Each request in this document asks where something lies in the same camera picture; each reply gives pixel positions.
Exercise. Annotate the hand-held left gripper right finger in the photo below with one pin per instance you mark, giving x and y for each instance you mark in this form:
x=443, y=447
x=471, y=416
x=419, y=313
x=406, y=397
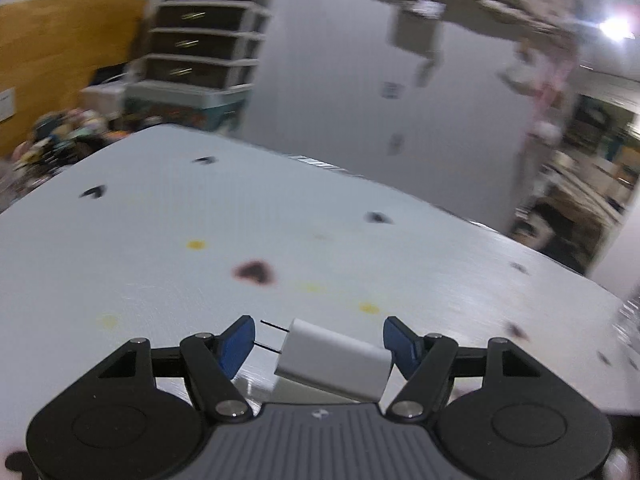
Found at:
x=400, y=346

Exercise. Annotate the white plug charger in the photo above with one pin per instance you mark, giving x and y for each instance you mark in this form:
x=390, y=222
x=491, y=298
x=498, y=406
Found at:
x=332, y=360

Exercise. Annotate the dark drawer cabinet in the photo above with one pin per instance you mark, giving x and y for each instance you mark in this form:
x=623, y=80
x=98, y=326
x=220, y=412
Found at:
x=210, y=40

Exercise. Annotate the wall outlet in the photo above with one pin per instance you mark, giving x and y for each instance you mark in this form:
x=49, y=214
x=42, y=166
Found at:
x=391, y=90

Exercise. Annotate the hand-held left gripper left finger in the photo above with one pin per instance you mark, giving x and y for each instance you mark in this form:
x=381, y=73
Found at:
x=237, y=346

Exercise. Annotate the white plush toy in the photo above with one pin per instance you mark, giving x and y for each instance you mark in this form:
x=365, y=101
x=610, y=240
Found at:
x=547, y=130

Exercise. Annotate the pile of stuffed toys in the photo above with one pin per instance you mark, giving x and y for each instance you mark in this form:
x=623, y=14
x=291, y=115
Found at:
x=65, y=135

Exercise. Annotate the yellow wooden panel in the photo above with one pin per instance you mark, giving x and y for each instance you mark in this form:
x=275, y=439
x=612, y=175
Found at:
x=60, y=60

